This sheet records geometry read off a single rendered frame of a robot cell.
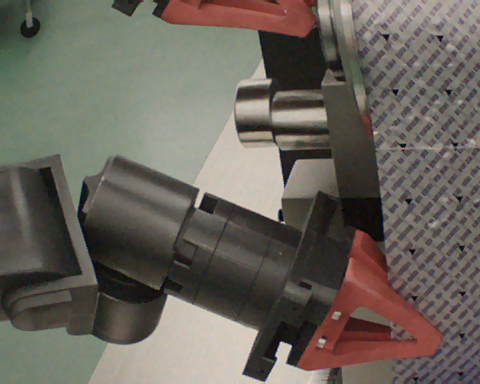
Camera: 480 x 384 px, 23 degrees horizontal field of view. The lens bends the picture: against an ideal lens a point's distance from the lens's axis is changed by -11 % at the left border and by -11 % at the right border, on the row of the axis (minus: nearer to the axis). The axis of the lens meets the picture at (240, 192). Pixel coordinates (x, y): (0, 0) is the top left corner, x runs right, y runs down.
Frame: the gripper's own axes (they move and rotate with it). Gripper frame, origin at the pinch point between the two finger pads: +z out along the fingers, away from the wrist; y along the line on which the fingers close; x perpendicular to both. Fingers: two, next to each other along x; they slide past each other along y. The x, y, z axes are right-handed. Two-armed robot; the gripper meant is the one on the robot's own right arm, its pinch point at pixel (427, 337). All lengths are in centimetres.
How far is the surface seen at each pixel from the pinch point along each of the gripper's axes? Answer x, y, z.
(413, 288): 2.8, 0.2, -2.4
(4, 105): -188, -317, -112
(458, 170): 10.3, 0.3, -3.0
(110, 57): -172, -353, -82
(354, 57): 13.8, 1.1, -10.2
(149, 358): -29.1, -25.0, -14.9
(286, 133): 3.8, -8.1, -11.8
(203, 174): -31, -60, -18
